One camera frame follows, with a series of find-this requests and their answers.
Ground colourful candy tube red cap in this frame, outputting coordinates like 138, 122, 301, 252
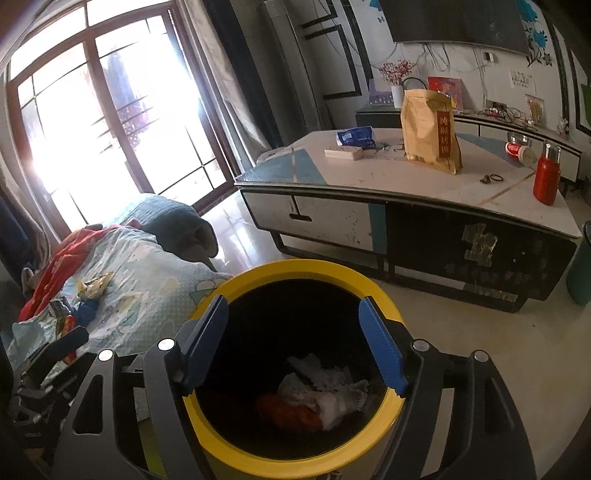
49, 297, 77, 339

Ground white crumpled tissue trash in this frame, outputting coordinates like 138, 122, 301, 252
279, 355, 370, 431

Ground yellow rimmed trash bin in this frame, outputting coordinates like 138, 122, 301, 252
186, 260, 403, 479

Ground light blue cartoon bedsheet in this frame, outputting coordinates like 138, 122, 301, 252
7, 227, 229, 368

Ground red floral blanket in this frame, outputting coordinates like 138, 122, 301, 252
18, 226, 118, 322

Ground blue crumpled wrapper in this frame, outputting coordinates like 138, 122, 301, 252
73, 299, 99, 327

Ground red wrapper in bin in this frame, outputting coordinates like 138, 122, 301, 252
259, 394, 324, 432

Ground teal quilted cushion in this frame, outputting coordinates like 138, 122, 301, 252
114, 194, 218, 263

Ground yellow crumpled wrapper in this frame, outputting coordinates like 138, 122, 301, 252
76, 272, 113, 301

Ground coffee table with drawers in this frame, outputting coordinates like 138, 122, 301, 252
235, 129, 582, 312

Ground white flat box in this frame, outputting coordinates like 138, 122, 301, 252
325, 146, 363, 161

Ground blue tissue pack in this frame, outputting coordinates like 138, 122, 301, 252
335, 126, 376, 150

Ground beige curtain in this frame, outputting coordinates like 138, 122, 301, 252
175, 1, 270, 172

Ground teal round bin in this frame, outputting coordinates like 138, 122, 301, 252
566, 220, 591, 307

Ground tan paper bag red label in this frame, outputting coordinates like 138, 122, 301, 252
401, 89, 463, 175

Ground red thermos bottle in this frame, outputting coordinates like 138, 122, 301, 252
533, 142, 561, 206

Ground red white can lying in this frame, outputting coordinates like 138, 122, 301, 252
505, 142, 537, 167

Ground black white tv cabinet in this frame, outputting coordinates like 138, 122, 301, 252
356, 105, 585, 182

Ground steel bowl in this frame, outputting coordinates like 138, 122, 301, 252
507, 131, 532, 146

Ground red picture card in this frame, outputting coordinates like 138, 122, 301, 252
428, 76, 464, 111

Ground brown framed glass door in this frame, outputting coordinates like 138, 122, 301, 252
4, 1, 238, 237

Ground white vase red flowers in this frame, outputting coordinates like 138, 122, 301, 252
379, 59, 415, 109

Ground grey standing air conditioner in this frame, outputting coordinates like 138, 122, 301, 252
259, 1, 329, 143

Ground wall mounted black television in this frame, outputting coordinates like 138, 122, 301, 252
380, 0, 529, 55

